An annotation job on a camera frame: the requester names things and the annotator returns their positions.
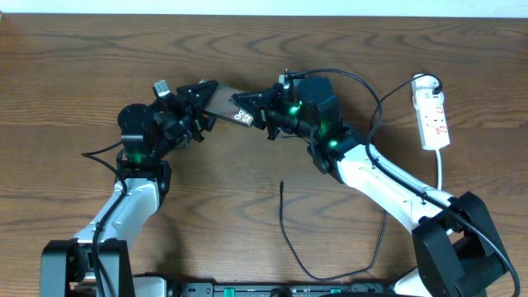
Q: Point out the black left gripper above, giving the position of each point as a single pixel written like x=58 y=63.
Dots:
x=192 y=115

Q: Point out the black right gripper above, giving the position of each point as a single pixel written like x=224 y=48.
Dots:
x=261 y=106

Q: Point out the Galaxy smartphone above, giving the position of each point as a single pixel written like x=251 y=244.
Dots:
x=221 y=105

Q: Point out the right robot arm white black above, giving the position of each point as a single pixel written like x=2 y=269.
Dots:
x=457 y=246

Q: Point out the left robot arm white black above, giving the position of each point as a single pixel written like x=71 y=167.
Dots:
x=96 y=261

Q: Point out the white power strip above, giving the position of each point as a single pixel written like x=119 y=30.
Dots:
x=428 y=100

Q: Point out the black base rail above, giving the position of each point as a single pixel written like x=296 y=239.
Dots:
x=268 y=290

